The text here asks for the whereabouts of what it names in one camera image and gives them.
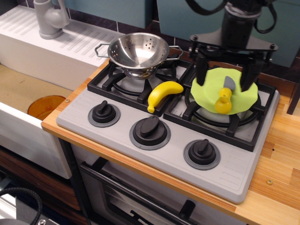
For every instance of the black oven door handle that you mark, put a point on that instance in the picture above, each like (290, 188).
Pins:
(135, 196)

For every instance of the white toy sink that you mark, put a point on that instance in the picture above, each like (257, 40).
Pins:
(32, 68)

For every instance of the right black stove knob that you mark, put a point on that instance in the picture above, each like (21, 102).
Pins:
(202, 155)

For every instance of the right black burner grate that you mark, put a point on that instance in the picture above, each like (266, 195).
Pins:
(242, 130)

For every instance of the middle black stove knob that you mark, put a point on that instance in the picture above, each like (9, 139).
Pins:
(150, 133)

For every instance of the yellow handled toy knife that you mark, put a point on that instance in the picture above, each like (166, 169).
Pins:
(224, 105)

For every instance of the grey toy faucet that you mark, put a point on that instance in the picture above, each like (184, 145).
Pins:
(51, 21)

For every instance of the black stove knob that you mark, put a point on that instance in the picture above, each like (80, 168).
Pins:
(150, 133)
(104, 115)
(202, 155)

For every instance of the grey toy stove top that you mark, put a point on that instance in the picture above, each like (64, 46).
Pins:
(230, 179)

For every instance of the orange plastic bowl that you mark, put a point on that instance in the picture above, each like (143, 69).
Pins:
(42, 107)

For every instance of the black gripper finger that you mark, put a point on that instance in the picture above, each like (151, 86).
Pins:
(201, 69)
(250, 73)

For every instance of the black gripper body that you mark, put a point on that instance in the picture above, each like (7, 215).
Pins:
(232, 38)

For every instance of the left black stove knob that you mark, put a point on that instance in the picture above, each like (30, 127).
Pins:
(104, 115)

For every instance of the black burner grate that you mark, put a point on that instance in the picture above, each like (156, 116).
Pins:
(242, 130)
(112, 83)

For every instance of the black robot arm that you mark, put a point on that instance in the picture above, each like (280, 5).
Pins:
(247, 5)

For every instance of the steel colander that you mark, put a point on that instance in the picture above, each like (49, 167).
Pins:
(139, 54)

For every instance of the left black burner grate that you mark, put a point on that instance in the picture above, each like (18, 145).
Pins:
(112, 83)

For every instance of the toy oven door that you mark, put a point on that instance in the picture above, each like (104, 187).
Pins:
(121, 210)

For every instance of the yellow toy banana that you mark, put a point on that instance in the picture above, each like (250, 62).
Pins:
(162, 90)

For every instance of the light green plate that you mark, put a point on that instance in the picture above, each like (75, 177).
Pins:
(206, 95)

